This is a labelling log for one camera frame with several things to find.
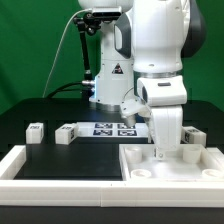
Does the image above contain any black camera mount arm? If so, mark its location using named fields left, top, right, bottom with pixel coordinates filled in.
left=73, top=13, right=98, bottom=88

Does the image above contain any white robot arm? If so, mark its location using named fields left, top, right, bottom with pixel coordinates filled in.
left=78, top=0, right=205, bottom=160

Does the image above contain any black cable bundle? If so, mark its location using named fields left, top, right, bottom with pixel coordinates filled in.
left=46, top=82, right=88, bottom=99

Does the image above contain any grey rear camera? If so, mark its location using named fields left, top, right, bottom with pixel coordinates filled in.
left=91, top=6, right=122, bottom=21

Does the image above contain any white square tabletop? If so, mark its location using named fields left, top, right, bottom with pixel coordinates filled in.
left=119, top=144, right=224, bottom=182

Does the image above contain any white cable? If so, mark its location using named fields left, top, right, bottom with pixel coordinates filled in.
left=42, top=8, right=90, bottom=98

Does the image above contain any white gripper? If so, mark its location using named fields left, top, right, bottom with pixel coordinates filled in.
left=148, top=105, right=183, bottom=160

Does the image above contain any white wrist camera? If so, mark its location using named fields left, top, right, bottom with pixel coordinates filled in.
left=120, top=98, right=150, bottom=127

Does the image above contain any white U-shaped fence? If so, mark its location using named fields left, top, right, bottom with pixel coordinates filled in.
left=0, top=145, right=224, bottom=208

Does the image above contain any AprilTag base sheet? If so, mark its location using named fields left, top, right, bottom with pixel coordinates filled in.
left=78, top=122, right=148, bottom=138

